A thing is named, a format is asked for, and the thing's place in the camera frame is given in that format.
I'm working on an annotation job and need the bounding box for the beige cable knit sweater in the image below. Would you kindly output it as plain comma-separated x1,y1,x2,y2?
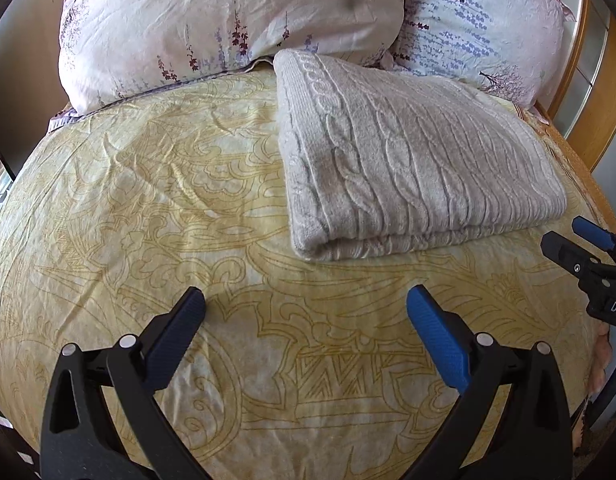
273,50,567,261

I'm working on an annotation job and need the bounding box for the person's right hand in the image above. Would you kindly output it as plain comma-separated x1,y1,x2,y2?
573,322,613,452

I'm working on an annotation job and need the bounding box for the orange patterned blanket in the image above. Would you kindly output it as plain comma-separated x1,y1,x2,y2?
517,108,616,232

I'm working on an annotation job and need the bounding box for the yellow patterned bed sheet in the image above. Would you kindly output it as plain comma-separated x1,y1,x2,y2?
0,67,601,479

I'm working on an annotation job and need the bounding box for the lavender print pillow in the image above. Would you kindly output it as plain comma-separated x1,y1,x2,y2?
390,0,573,108

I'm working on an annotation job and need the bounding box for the pink floral pillow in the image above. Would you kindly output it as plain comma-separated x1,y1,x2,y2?
58,0,403,115

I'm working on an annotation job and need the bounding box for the wooden headboard frame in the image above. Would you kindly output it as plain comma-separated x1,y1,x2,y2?
536,0,616,171

